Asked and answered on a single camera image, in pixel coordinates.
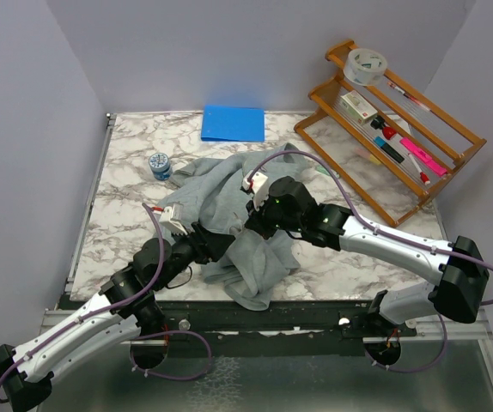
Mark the grey zip-up jacket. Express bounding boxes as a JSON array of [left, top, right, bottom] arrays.
[[159, 143, 300, 311]]

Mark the clear tape roll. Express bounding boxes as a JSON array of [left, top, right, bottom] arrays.
[[344, 48, 388, 87]]

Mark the blue paper sheet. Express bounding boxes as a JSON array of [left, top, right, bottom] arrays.
[[200, 105, 265, 142]]

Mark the blue black highlighter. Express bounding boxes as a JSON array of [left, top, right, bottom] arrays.
[[374, 136, 405, 164]]

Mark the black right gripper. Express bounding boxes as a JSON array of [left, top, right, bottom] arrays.
[[246, 189, 304, 239]]

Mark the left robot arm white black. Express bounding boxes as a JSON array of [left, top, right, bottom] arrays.
[[0, 222, 234, 411]]

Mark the aluminium frame rail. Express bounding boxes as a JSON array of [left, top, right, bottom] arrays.
[[18, 304, 493, 412]]

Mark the white green small box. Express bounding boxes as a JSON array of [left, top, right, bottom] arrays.
[[340, 90, 378, 125]]

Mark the wooden two-tier rack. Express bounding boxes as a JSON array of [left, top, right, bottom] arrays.
[[295, 39, 486, 227]]

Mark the red white marker pen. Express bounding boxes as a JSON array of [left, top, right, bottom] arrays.
[[408, 153, 430, 185]]

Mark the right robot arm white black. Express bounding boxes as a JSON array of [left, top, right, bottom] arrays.
[[241, 173, 489, 336]]

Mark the blue patterned round container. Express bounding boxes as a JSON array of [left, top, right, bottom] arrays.
[[148, 153, 172, 181]]

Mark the yellow highlighter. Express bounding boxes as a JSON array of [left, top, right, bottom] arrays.
[[369, 155, 380, 166]]

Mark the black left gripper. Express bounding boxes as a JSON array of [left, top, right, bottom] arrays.
[[155, 221, 235, 290]]

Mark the red pen on top shelf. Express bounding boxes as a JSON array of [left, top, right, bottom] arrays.
[[387, 82, 431, 112]]

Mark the mint green eraser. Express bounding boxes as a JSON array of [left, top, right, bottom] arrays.
[[315, 166, 339, 179]]

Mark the pink highlighter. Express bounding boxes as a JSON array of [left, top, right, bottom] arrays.
[[400, 137, 447, 177]]

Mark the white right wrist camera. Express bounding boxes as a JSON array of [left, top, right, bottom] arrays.
[[241, 172, 270, 210]]

